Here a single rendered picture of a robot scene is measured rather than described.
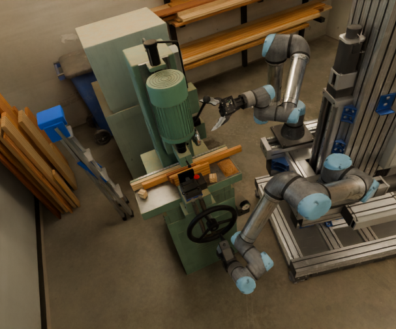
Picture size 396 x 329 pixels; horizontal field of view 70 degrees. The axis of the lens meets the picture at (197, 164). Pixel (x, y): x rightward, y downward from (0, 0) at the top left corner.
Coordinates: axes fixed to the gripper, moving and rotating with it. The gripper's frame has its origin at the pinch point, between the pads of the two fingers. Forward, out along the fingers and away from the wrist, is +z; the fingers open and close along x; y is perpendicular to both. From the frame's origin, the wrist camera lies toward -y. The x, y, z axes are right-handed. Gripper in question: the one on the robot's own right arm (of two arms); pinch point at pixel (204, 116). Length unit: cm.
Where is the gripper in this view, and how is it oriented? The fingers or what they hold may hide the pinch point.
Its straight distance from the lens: 135.1
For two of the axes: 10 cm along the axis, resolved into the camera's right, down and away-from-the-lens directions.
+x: 3.7, 9.3, -0.2
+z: -9.2, 3.6, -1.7
